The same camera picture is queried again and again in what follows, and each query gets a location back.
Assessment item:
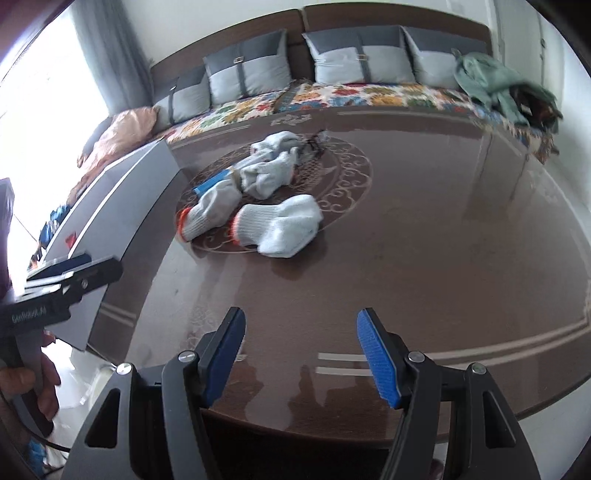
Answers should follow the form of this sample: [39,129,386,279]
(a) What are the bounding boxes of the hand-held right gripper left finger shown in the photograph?
[62,307,246,480]

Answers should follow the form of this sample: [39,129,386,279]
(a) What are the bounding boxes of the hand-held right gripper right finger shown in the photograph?
[356,309,541,480]

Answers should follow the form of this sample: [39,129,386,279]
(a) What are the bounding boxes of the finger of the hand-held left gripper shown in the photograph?
[27,252,92,280]
[23,257,124,302]

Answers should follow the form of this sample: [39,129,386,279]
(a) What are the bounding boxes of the white glove orange cuff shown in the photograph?
[177,180,242,242]
[229,194,323,258]

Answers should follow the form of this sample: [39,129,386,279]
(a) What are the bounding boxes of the blue handled tool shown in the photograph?
[194,169,232,195]

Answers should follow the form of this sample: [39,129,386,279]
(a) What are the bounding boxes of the black eyeglasses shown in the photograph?
[295,130,331,158]

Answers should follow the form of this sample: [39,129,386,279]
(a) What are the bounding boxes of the person's left hand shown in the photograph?
[0,331,62,423]

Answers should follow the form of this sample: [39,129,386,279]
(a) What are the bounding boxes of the blue cloth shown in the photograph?
[38,205,71,247]

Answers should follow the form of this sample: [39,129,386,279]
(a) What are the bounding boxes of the pink cushion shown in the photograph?
[76,106,158,197]

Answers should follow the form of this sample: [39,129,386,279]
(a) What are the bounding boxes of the grey two-tone cushion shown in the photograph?
[203,30,293,106]
[152,65,213,136]
[401,25,468,89]
[302,25,417,85]

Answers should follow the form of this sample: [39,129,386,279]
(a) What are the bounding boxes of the grey curtain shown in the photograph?
[73,0,154,117]

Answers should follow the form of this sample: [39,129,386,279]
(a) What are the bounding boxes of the floral sofa blanket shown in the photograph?
[164,82,560,165]

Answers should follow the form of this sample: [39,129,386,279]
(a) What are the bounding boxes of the dark brown cloth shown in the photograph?
[508,87,563,136]

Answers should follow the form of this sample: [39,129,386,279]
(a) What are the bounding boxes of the green garment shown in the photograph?
[454,52,563,126]

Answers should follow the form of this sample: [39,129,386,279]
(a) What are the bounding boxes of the brown wooden sofa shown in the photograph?
[150,4,493,100]

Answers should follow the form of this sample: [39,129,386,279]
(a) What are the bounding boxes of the black cable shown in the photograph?
[0,392,71,454]

